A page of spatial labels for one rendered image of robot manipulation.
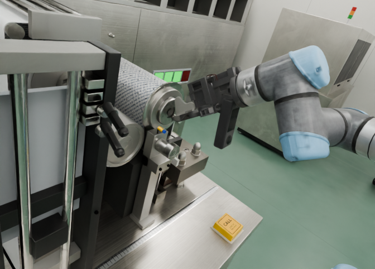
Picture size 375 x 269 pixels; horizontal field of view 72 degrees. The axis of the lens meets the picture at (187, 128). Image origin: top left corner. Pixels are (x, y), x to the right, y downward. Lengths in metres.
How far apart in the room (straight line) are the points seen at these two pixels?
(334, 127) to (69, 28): 0.45
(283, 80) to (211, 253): 0.54
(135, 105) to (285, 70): 0.36
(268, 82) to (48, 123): 0.36
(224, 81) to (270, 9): 4.91
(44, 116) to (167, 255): 0.54
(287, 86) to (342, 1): 4.67
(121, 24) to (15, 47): 0.65
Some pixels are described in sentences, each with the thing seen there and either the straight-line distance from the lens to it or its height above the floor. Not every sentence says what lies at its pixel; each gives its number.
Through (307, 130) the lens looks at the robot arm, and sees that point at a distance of 0.46.
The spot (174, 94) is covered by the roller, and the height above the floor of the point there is 1.29.
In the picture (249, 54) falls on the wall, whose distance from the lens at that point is 5.54.
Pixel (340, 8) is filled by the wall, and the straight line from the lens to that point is 5.11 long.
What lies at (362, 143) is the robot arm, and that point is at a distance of 0.55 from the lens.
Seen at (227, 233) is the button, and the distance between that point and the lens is 0.87.
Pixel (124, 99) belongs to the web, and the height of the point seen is 1.24.
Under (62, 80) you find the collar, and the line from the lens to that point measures 0.47.
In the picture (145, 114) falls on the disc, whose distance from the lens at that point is 0.63.
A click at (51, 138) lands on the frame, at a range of 0.39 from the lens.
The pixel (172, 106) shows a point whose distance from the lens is 0.67.
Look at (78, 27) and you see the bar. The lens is 0.43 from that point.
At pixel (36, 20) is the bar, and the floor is 1.45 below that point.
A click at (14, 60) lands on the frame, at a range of 0.29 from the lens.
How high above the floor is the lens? 1.52
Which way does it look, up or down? 27 degrees down
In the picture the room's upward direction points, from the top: 16 degrees clockwise
